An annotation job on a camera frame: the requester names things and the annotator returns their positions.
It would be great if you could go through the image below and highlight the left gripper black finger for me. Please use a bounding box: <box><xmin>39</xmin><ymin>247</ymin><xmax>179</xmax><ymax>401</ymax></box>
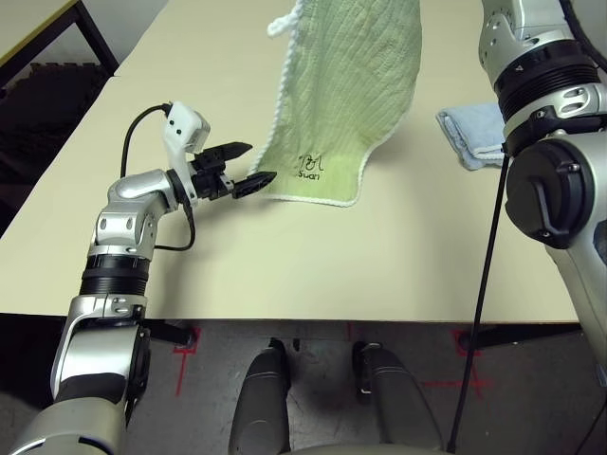
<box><xmin>207</xmin><ymin>140</ymin><xmax>253</xmax><ymax>167</ymax></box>
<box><xmin>230</xmin><ymin>171</ymin><xmax>279</xmax><ymax>200</ymax></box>

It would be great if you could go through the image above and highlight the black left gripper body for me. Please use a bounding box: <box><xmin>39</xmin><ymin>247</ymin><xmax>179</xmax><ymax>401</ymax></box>
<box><xmin>188</xmin><ymin>159</ymin><xmax>235</xmax><ymax>202</ymax></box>

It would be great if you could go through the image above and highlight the green towel with white trim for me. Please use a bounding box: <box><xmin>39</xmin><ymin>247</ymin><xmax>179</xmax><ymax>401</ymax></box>
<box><xmin>250</xmin><ymin>0</ymin><xmax>423</xmax><ymax>209</ymax></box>

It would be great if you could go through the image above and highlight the folded light blue towel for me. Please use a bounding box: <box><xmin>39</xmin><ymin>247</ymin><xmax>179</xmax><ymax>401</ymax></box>
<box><xmin>435</xmin><ymin>101</ymin><xmax>506</xmax><ymax>171</ymax></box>

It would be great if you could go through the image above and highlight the black table foot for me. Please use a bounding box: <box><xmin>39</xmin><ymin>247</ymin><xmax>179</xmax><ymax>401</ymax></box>
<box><xmin>141</xmin><ymin>319</ymin><xmax>198</xmax><ymax>347</ymax></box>
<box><xmin>457</xmin><ymin>326</ymin><xmax>582</xmax><ymax>355</ymax></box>

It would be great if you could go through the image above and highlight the black-framed side table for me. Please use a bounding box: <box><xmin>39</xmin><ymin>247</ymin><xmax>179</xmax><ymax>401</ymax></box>
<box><xmin>0</xmin><ymin>0</ymin><xmax>120</xmax><ymax>80</ymax></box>

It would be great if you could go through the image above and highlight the black foam floor mat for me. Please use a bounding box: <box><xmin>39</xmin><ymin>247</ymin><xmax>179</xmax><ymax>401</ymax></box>
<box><xmin>0</xmin><ymin>61</ymin><xmax>113</xmax><ymax>228</ymax></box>

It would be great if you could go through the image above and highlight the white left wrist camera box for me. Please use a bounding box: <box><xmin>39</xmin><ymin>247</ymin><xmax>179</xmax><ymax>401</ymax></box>
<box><xmin>162</xmin><ymin>100</ymin><xmax>213</xmax><ymax>203</ymax></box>

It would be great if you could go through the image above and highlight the black left wrist camera cable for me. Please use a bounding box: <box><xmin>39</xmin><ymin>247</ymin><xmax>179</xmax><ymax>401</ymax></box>
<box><xmin>121</xmin><ymin>104</ymin><xmax>196</xmax><ymax>251</ymax></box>

